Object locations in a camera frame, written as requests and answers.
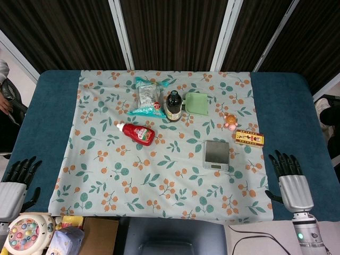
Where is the pale blue tissue pack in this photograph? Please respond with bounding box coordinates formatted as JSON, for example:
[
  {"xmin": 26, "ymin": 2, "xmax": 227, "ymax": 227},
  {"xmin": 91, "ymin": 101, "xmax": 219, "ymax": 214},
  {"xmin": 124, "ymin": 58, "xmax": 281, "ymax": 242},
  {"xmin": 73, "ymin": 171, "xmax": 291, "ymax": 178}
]
[{"xmin": 49, "ymin": 226, "xmax": 85, "ymax": 255}]

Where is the green plastic scoop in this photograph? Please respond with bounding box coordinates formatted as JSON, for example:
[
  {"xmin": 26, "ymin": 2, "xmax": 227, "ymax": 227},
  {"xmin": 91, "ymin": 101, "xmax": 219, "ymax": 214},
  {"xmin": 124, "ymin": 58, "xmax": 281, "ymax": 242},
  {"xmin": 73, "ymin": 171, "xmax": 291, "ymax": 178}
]
[{"xmin": 182, "ymin": 92, "xmax": 209, "ymax": 116}]

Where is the blue felt table cover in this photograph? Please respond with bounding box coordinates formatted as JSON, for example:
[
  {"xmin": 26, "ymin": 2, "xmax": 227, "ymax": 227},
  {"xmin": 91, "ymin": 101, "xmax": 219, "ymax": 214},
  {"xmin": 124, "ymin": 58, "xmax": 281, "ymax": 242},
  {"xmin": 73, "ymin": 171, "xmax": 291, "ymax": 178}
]
[{"xmin": 6, "ymin": 69, "xmax": 340, "ymax": 221}]

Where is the dark brown glass bottle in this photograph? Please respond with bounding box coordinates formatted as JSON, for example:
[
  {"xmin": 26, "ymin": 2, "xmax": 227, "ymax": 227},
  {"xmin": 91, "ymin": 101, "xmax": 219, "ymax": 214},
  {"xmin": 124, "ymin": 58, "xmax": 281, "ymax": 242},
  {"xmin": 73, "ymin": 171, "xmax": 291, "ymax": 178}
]
[{"xmin": 165, "ymin": 90, "xmax": 183, "ymax": 123}]

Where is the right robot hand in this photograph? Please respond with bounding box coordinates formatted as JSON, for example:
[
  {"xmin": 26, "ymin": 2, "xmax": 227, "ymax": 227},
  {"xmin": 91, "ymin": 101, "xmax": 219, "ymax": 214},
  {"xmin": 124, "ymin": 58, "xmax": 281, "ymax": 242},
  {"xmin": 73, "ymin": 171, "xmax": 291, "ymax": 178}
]
[{"xmin": 265, "ymin": 150, "xmax": 315, "ymax": 214}]

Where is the floral patterned tablecloth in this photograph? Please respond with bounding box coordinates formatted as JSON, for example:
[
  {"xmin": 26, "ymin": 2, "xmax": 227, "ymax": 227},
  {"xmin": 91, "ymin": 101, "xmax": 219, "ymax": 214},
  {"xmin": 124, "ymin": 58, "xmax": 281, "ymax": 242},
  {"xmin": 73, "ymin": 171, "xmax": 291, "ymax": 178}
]
[{"xmin": 48, "ymin": 70, "xmax": 275, "ymax": 220}]

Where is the pink turtle toy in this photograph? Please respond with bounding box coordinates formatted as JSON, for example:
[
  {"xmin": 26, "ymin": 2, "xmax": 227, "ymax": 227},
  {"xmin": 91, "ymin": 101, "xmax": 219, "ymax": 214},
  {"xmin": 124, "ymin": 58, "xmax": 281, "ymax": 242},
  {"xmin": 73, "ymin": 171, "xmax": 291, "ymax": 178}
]
[{"xmin": 222, "ymin": 113, "xmax": 237, "ymax": 131}]

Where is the teal snack bag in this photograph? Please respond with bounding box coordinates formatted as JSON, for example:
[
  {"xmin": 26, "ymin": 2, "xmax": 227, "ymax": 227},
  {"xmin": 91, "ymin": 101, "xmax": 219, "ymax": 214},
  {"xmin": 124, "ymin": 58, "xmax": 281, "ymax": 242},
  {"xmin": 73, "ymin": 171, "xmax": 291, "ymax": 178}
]
[{"xmin": 126, "ymin": 76, "xmax": 173, "ymax": 118}]

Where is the grey kitchen scale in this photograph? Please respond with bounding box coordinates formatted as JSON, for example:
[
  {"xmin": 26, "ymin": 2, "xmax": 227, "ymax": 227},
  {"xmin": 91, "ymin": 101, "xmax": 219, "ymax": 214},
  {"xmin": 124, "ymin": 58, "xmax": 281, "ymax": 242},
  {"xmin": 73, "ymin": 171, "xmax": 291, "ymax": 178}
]
[{"xmin": 203, "ymin": 140, "xmax": 230, "ymax": 171}]

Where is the white colourful button toy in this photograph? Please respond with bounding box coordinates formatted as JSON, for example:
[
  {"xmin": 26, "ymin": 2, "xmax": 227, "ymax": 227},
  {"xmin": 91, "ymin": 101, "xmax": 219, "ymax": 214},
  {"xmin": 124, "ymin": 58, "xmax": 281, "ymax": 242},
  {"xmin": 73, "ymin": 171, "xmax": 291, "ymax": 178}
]
[{"xmin": 5, "ymin": 212, "xmax": 56, "ymax": 255}]

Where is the red ketchup squeeze bottle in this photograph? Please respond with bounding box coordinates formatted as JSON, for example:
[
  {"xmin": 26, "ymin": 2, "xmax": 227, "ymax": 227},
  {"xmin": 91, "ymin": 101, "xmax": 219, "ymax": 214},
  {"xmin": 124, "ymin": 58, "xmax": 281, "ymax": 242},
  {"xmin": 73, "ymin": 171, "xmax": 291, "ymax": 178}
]
[{"xmin": 116, "ymin": 122, "xmax": 156, "ymax": 146}]

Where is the yellow package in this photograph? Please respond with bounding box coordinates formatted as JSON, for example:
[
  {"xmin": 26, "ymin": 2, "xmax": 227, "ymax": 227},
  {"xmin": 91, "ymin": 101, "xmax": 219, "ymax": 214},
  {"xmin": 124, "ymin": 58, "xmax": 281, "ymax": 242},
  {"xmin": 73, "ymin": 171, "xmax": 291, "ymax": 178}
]
[{"xmin": 54, "ymin": 215, "xmax": 84, "ymax": 231}]

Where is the black office chair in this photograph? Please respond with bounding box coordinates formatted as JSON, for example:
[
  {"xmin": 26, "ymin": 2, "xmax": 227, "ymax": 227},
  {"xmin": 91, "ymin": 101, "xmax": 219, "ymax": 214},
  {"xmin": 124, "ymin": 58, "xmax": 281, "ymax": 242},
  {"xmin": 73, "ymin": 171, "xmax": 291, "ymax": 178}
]
[{"xmin": 0, "ymin": 79, "xmax": 29, "ymax": 160}]

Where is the white cloth bundle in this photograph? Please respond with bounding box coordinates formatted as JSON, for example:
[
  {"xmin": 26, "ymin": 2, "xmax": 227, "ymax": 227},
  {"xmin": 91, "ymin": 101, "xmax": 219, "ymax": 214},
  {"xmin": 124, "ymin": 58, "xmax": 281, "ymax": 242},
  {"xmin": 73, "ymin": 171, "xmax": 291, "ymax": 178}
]
[{"xmin": 314, "ymin": 97, "xmax": 332, "ymax": 120}]

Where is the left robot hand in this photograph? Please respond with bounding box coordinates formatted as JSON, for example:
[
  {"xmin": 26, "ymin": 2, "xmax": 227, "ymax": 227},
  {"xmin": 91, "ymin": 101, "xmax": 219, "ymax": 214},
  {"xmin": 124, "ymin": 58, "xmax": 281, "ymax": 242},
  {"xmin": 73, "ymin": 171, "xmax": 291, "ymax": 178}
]
[{"xmin": 0, "ymin": 156, "xmax": 43, "ymax": 222}]

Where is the dark slatted partition panel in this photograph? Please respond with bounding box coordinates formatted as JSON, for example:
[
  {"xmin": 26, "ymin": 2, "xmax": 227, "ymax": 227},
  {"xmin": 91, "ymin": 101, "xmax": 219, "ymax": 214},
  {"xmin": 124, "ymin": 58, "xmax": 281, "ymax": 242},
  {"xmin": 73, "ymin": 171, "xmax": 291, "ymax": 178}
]
[
  {"xmin": 220, "ymin": 0, "xmax": 300, "ymax": 72},
  {"xmin": 121, "ymin": 0, "xmax": 229, "ymax": 71},
  {"xmin": 0, "ymin": 0, "xmax": 127, "ymax": 74},
  {"xmin": 257, "ymin": 0, "xmax": 340, "ymax": 94}
]

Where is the brown cardboard box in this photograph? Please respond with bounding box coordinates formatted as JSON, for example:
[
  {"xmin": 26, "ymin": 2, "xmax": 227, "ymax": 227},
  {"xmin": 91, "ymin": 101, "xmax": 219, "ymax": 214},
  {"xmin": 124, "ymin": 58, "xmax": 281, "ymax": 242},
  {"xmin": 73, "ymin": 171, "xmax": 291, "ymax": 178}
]
[{"xmin": 82, "ymin": 217, "xmax": 120, "ymax": 255}]

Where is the yellow red small box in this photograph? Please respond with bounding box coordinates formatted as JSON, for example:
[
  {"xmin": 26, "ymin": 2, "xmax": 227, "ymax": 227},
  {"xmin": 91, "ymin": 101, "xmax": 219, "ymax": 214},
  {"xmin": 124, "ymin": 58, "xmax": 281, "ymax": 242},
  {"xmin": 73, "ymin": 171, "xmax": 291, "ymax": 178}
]
[{"xmin": 234, "ymin": 129, "xmax": 266, "ymax": 147}]

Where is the black cable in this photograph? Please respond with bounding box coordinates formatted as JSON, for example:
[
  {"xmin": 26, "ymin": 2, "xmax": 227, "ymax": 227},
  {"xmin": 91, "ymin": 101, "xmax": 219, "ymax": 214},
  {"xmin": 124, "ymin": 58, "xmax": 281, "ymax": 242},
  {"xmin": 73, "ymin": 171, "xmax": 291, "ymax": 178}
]
[{"xmin": 228, "ymin": 225, "xmax": 296, "ymax": 255}]

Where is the person in white sleeve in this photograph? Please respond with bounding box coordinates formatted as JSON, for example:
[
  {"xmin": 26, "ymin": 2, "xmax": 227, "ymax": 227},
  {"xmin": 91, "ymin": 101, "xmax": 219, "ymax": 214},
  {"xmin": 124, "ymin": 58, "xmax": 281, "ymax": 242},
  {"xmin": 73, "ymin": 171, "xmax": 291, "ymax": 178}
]
[{"xmin": 0, "ymin": 58, "xmax": 11, "ymax": 114}]

